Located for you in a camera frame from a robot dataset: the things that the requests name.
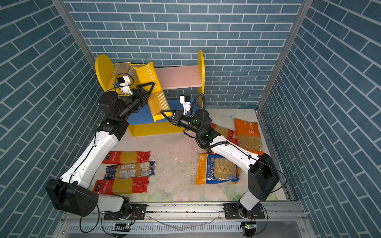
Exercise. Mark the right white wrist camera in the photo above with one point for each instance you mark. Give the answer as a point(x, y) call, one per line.
point(186, 102)

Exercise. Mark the red spaghetti bag lower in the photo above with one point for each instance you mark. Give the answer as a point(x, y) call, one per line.
point(121, 186)

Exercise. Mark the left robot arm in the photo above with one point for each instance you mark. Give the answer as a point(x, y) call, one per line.
point(70, 193)

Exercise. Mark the red spaghetti bag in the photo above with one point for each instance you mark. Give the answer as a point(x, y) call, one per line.
point(126, 157)
point(121, 186)

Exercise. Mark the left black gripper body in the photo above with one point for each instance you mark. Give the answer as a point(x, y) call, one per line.
point(133, 104)

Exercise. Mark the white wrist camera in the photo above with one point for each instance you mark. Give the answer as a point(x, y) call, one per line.
point(186, 102)
point(124, 84)

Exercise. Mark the red macaroni bag upper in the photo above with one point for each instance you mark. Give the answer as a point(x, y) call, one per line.
point(225, 132)

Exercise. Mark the blue orange shell pasta bag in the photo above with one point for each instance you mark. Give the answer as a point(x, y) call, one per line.
point(215, 169)

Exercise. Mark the orange macaroni bag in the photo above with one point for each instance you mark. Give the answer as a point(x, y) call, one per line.
point(248, 136)

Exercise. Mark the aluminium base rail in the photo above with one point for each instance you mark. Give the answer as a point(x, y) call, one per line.
point(279, 219)

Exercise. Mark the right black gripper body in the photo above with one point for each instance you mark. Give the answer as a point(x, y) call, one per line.
point(186, 122)

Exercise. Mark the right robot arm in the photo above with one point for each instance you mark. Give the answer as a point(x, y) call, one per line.
point(262, 175)

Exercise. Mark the red spaghetti bag upper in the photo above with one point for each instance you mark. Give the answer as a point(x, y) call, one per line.
point(126, 157)

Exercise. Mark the red macaroni bag lower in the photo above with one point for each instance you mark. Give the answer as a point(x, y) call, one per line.
point(234, 141)

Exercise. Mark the blue spaghetti bag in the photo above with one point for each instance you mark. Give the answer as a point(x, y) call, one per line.
point(126, 171)

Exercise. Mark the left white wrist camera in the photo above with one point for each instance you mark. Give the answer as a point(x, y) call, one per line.
point(124, 84)

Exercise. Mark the red macaroni bag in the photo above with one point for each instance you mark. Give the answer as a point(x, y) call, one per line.
point(225, 132)
point(234, 141)

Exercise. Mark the yellow spaghetti bag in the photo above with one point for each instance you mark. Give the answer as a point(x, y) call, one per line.
point(119, 70)
point(157, 100)
point(133, 73)

